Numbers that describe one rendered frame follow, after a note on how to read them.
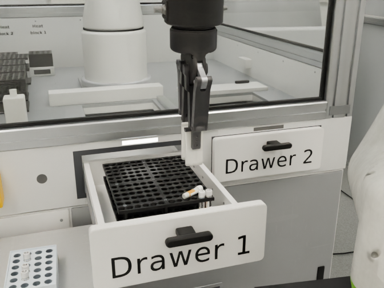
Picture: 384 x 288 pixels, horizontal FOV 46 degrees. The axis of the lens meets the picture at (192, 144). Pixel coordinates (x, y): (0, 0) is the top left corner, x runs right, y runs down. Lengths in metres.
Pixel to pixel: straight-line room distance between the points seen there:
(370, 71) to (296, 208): 2.03
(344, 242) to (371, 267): 1.88
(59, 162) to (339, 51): 0.70
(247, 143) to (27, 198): 0.51
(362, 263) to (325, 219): 0.68
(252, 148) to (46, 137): 0.47
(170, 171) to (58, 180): 0.25
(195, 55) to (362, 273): 0.39
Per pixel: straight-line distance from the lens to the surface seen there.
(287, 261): 1.33
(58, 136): 0.99
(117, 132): 1.00
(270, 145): 1.07
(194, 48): 0.71
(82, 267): 0.92
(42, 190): 1.03
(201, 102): 0.71
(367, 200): 0.62
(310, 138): 1.16
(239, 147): 1.08
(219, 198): 0.89
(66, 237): 1.02
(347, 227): 2.65
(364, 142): 0.77
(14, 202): 1.05
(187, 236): 0.70
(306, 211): 1.27
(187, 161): 0.79
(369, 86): 3.18
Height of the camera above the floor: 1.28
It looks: 20 degrees down
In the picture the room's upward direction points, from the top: straight up
